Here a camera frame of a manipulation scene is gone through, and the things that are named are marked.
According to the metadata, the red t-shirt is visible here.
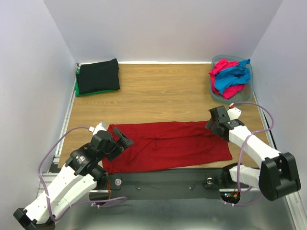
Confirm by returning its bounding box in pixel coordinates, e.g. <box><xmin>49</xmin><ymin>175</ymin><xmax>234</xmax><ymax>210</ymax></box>
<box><xmin>102</xmin><ymin>121</ymin><xmax>232</xmax><ymax>174</ymax></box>

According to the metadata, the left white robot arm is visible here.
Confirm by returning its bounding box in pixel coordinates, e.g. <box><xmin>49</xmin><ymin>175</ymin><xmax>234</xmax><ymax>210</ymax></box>
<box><xmin>13</xmin><ymin>123</ymin><xmax>134</xmax><ymax>230</ymax></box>

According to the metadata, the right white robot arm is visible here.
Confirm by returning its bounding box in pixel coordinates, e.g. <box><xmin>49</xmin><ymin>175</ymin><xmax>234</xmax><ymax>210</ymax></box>
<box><xmin>206</xmin><ymin>103</ymin><xmax>301</xmax><ymax>201</ymax></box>

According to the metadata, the blue t-shirt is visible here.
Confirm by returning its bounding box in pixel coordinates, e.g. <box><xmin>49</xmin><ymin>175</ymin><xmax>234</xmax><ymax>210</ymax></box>
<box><xmin>215</xmin><ymin>59</ymin><xmax>251</xmax><ymax>94</ymax></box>

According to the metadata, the folded green t-shirt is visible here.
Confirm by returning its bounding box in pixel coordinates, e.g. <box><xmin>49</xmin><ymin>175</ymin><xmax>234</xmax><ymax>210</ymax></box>
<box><xmin>75</xmin><ymin>67</ymin><xmax>120</xmax><ymax>97</ymax></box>

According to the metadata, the pink t-shirt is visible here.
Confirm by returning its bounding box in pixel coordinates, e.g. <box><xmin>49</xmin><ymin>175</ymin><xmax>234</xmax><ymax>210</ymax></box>
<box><xmin>209</xmin><ymin>58</ymin><xmax>245</xmax><ymax>99</ymax></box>

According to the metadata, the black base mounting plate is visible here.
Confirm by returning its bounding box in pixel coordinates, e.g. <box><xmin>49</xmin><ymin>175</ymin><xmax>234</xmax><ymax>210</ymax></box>
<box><xmin>89</xmin><ymin>168</ymin><xmax>237</xmax><ymax>200</ymax></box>

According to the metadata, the folded black t-shirt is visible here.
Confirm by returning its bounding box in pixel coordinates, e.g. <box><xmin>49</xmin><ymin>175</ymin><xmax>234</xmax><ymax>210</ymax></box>
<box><xmin>76</xmin><ymin>58</ymin><xmax>120</xmax><ymax>96</ymax></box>

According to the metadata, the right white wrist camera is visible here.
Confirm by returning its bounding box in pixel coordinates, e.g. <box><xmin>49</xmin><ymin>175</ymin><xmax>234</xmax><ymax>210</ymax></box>
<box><xmin>227</xmin><ymin>103</ymin><xmax>242</xmax><ymax>120</ymax></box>

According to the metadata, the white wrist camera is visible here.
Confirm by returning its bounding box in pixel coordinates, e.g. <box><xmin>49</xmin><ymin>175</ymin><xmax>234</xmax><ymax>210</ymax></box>
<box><xmin>227</xmin><ymin>103</ymin><xmax>242</xmax><ymax>120</ymax></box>
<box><xmin>88</xmin><ymin>122</ymin><xmax>107</xmax><ymax>135</ymax></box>

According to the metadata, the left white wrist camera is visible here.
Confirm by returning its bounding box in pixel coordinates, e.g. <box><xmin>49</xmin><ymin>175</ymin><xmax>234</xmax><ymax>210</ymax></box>
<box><xmin>88</xmin><ymin>122</ymin><xmax>107</xmax><ymax>135</ymax></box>

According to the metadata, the aluminium frame rail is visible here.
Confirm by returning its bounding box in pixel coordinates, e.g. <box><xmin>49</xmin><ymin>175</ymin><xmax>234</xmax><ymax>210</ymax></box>
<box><xmin>28</xmin><ymin>88</ymin><xmax>77</xmax><ymax>230</ymax></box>

